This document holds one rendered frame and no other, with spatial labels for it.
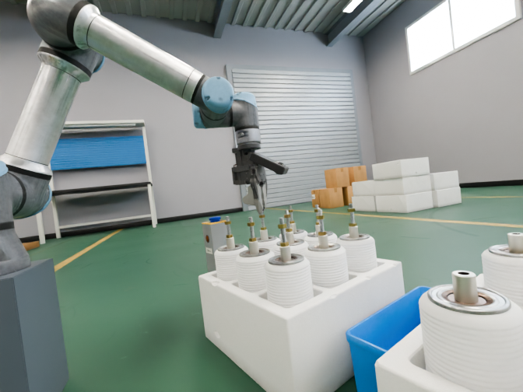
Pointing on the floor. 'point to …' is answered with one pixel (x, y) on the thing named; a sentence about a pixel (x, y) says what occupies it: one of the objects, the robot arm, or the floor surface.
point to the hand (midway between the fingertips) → (262, 209)
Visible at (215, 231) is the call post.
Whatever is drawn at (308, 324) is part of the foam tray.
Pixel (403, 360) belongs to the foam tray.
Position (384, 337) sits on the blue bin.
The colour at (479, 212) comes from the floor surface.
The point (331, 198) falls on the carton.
